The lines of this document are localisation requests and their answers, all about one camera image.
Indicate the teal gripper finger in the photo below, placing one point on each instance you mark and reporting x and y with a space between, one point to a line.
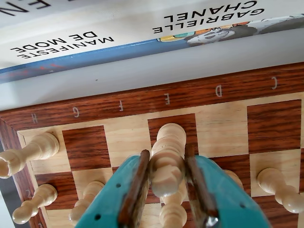
228 204
107 204

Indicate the light wooden king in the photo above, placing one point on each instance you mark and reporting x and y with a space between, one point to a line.
168 147

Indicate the light wooden rook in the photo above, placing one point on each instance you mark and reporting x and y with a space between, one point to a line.
40 147

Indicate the light wooden pawn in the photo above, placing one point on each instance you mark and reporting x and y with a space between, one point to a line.
92 192
273 183
42 197

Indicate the light wooden knight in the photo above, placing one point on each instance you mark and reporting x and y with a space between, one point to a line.
234 178

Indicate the light wooden queen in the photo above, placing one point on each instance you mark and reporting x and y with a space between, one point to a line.
172 213

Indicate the wooden chessboard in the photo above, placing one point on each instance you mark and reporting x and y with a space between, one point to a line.
273 123

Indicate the thin blue illustrated book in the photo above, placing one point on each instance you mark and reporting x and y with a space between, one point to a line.
71 61

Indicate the white art history book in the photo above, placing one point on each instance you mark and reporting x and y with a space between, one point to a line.
35 7

